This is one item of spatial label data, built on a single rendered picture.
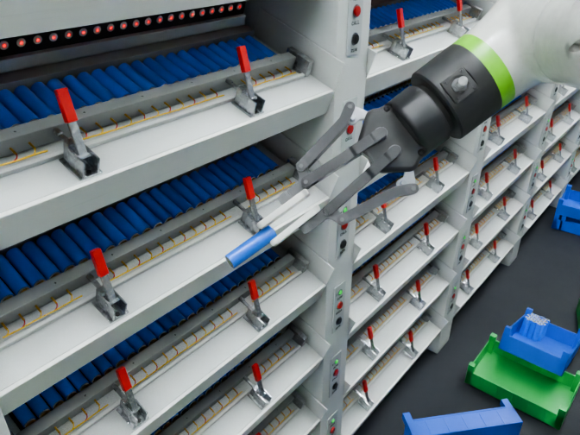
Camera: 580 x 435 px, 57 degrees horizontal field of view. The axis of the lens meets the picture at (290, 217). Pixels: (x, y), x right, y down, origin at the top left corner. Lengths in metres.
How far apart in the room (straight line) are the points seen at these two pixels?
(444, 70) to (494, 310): 1.74
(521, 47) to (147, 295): 0.54
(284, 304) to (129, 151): 0.48
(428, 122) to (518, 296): 1.83
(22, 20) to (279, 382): 0.83
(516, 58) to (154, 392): 0.67
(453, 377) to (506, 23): 1.47
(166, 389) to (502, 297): 1.71
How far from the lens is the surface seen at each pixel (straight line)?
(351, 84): 0.95
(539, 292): 2.45
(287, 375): 1.16
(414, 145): 0.62
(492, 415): 1.60
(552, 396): 2.00
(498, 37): 0.63
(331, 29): 0.89
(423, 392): 1.88
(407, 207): 1.37
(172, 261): 0.79
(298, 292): 1.05
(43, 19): 0.58
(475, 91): 0.61
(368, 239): 1.22
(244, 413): 1.10
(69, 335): 0.71
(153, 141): 0.69
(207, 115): 0.75
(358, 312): 1.32
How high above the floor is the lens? 1.35
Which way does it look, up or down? 29 degrees down
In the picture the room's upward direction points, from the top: straight up
